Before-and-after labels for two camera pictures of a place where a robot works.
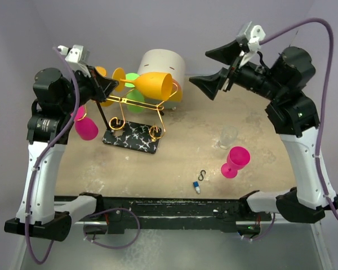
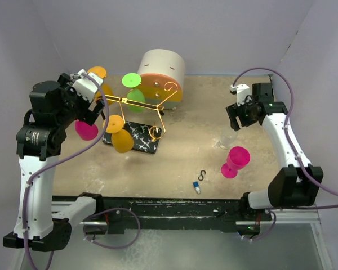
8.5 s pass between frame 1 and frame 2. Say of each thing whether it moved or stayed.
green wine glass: stayed
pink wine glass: stayed
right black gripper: moved
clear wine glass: stayed
